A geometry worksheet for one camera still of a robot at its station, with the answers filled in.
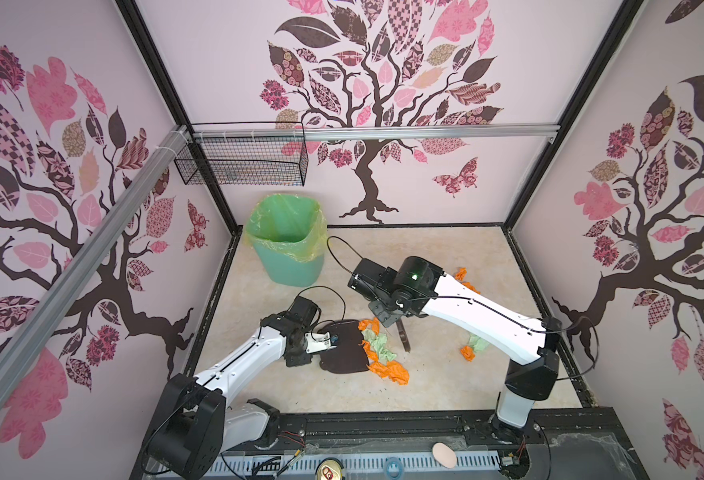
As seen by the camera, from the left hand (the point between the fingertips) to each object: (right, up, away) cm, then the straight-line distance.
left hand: (298, 348), depth 85 cm
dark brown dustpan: (+15, -2, +1) cm, 15 cm away
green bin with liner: (-7, +35, +19) cm, 40 cm away
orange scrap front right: (+50, -1, 0) cm, 50 cm away
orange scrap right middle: (+54, +20, +18) cm, 60 cm away
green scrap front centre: (+24, +1, +3) cm, 24 cm away
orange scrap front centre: (+27, -5, -1) cm, 28 cm away
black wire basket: (-20, +60, +10) cm, 64 cm away
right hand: (+25, +16, -13) cm, 33 cm away
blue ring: (+26, -24, -15) cm, 38 cm away
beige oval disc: (+38, -20, -15) cm, 46 cm away
